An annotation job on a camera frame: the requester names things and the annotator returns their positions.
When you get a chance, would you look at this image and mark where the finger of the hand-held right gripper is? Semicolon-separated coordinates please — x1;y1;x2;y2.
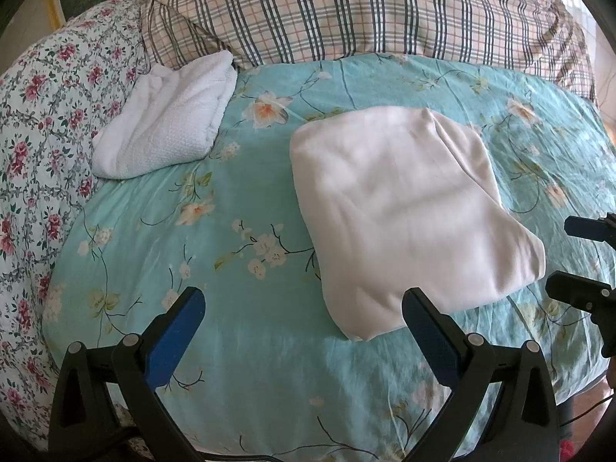
564;214;616;253
546;271;616;359

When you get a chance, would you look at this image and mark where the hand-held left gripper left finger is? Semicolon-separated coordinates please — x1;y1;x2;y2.
48;286;208;462

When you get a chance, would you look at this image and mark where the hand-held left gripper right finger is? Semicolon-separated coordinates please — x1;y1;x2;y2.
402;287;561;462

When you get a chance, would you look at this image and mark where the cream garment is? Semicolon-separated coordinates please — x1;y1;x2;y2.
289;107;547;342

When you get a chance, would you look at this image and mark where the teal floral bed sheet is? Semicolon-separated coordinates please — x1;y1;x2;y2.
41;53;616;462

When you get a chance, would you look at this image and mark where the white folded towel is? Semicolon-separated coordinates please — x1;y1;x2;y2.
91;50;238;180

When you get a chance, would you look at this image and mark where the pink floral quilt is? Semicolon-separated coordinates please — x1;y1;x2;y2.
0;0;155;448

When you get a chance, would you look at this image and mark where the plaid pillow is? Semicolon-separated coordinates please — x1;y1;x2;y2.
139;0;598;102

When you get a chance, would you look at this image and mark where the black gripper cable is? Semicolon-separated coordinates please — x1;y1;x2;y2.
561;390;616;427

